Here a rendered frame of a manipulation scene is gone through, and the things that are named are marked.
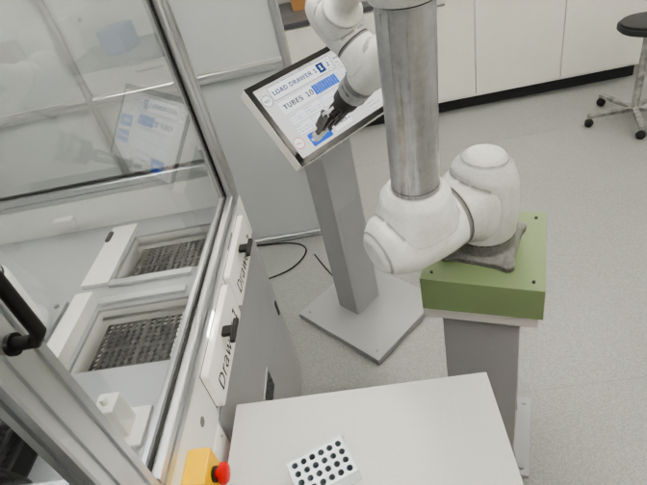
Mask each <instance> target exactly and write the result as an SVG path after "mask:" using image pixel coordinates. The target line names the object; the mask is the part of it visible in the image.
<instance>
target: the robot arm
mask: <svg viewBox="0 0 647 485"><path fill-rule="evenodd" d="M366 1H367V2H368V3H369V4H370V5H371V6H372V7H374V18H375V34H374V35H373V34H372V33H371V32H370V31H369V30H368V29H367V28H366V26H365V25H364V23H363V22H364V18H363V6H362V3H361V2H366ZM305 12H306V16H307V18H308V21H309V23H310V24H311V26H312V28H313V29H314V31H315V32H316V33H317V35H318V36H319V37H320V39H321V40H322V41H323V43H324V44H325V45H326V46H327V47H328V48H329V49H330V50H331V51H332V52H333V53H334V54H335V55H336V56H337V57H338V58H339V59H340V60H341V62H342V63H343V65H344V67H345V69H346V72H347V73H346V75H345V76H344V78H343V79H342V80H341V82H340V83H339V86H338V89H337V90H336V92H335V93H334V96H333V103H332V104H331V105H330V106H329V109H328V110H321V114H320V116H319V118H318V120H317V122H316V124H315V125H316V127H317V129H316V130H315V131H314V132H313V134H312V137H313V138H314V140H315V142H318V141H320V140H321V139H322V137H323V136H324V135H325V134H326V132H327V131H328V129H329V130H330V131H331V130H333V128H332V126H333V125H334V126H336V125H337V124H338V123H339V122H340V121H341V120H342V119H343V118H344V117H345V116H346V115H348V114H349V113H351V112H353V111H354V110H355V109H356V108H357V107H358V106H361V105H363V104H364V103H365V102H366V101H367V99H368V98H369V97H370V96H371V95H372V94H373V93H374V92H375V91H376V90H378V89H380V88H381V94H382V102H383V112H384V121H385V131H386V140H387V150H388V160H389V169H390V180H389V181H388V182H387V183H386V184H385V185H384V187H383V188H382V189H381V192H380V195H379V200H378V203H377V206H376V210H375V216H374V217H372V218H370V219H369V221H368V223H367V225H366V228H365V231H364V238H363V244H364V247H365V250H366V252H367V254H368V256H369V257H370V259H371V260H372V262H373V263H374V264H375V266H376V267H377V268H378V269H379V270H381V271H383V272H387V273H391V274H406V273H410V272H414V271H418V270H421V269H423V268H426V267H428V266H430V265H432V264H434V263H436V262H438V261H440V260H442V261H444V262H459V263H465V264H470V265H476V266H481V267H486V268H495V269H498V270H500V271H502V272H506V273H511V272H513V271H514V270H515V262H514V259H515V256H516V252H517V249H518V246H519V242H520V240H521V237H522V235H523V234H524V233H525V231H526V230H527V224H526V223H525V222H523V221H518V217H519V210H520V198H521V184H520V177H519V173H518V169H517V167H516V165H515V163H514V161H513V159H512V158H511V157H509V156H508V154H507V153H506V152H505V151H504V150H503V149H502V148H501V147H499V146H496V145H492V144H477V145H473V146H471V147H469V148H467V149H465V150H463V151H462V152H461V153H460V154H459V155H458V156H457V157H456V158H455V159H454V160H453V162H452V163H451V167H450V170H449V171H448V172H447V173H446V174H445V175H444V176H443V177H440V168H439V108H438V47H437V0H306V1H305Z"/></svg>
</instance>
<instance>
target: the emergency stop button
mask: <svg viewBox="0 0 647 485"><path fill-rule="evenodd" d="M230 475H231V471H230V466H229V464H228V463H227V462H226V461H223V462H220V463H219V466H218V467H217V468H216V471H215V477H216V480H218V481H219V484H220V485H226V484H227V483H228V482H229V480H230Z"/></svg>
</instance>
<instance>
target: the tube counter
mask: <svg viewBox="0 0 647 485"><path fill-rule="evenodd" d="M343 78H344V77H343V76H342V74H341V73H340V72H339V70H336V71H334V72H332V73H331V74H329V75H327V76H325V77H324V78H322V79H321V80H319V81H318V82H316V83H314V84H312V85H310V86H309V87H307V88H305V89H303V90H302V91H303V93H304V94H305V95H306V97H307V98H308V99H309V100H311V99H313V98H315V97H316V96H318V95H320V94H321V93H323V92H325V91H327V90H328V89H331V88H332V87H334V86H336V85H337V84H339V83H340V82H341V80H342V79H343Z"/></svg>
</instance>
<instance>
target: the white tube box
mask: <svg viewBox="0 0 647 485"><path fill-rule="evenodd" d="M286 465H287V468H288V471H289V473H290V476H291V478H292V480H293V483H294V485H351V484H353V483H355V482H357V481H359V480H361V479H362V477H361V473H360V470H359V469H358V467H357V465H356V463H355V461H354V459H353V457H352V455H351V453H350V451H349V448H348V446H347V444H346V442H345V440H344V438H343V437H342V435H339V436H337V437H335V438H333V439H331V440H329V441H327V442H325V443H324V444H322V445H320V446H318V447H315V448H313V449H311V450H309V451H307V452H305V453H303V454H301V455H300V456H298V457H296V458H294V459H293V460H291V461H289V462H287V463H286Z"/></svg>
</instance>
